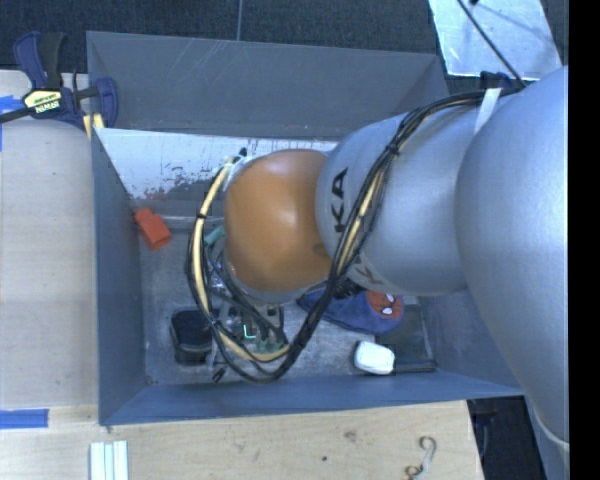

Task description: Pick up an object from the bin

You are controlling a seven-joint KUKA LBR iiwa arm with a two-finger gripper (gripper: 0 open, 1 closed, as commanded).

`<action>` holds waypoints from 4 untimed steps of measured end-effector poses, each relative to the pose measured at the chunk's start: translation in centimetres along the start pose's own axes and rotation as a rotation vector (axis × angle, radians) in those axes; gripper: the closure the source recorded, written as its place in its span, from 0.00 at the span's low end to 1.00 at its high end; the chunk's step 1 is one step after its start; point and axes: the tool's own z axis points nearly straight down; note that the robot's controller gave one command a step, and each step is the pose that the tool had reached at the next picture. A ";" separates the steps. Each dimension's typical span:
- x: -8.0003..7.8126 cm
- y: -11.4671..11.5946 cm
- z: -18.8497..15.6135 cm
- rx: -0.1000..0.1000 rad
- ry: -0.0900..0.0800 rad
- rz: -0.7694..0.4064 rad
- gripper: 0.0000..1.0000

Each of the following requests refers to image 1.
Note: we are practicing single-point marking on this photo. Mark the black box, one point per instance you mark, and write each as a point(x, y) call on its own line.
point(190, 335)

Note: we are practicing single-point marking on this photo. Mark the black cylinder on white bracket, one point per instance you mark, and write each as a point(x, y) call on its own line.
point(236, 163)

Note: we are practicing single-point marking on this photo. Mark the metal hook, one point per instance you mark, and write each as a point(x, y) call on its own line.
point(428, 449)

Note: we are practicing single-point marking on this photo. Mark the red-orange block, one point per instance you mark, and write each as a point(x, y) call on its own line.
point(152, 229)

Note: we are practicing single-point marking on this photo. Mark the blue and red plush toy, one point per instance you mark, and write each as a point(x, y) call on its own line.
point(360, 313)

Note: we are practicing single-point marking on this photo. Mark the grey metal bin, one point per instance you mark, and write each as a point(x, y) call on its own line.
point(260, 88)

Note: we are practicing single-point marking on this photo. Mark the pale wood board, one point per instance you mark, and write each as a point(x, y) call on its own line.
point(45, 268)

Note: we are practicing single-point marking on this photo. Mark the white rounded object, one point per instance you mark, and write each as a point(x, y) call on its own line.
point(374, 358)

